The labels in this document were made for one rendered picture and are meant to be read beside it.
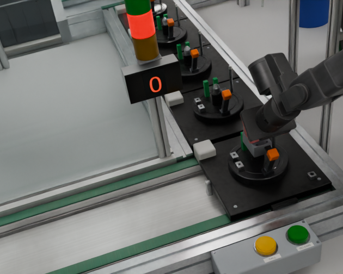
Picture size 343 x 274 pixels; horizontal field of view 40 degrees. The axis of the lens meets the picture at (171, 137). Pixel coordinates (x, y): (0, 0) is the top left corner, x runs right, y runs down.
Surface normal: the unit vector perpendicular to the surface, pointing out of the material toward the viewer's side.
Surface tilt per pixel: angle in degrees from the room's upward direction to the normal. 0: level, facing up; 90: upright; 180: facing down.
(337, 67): 60
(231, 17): 0
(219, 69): 0
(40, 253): 0
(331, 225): 90
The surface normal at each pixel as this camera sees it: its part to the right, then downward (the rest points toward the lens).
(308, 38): -0.14, -0.77
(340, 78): -0.61, 0.14
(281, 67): 0.50, -0.42
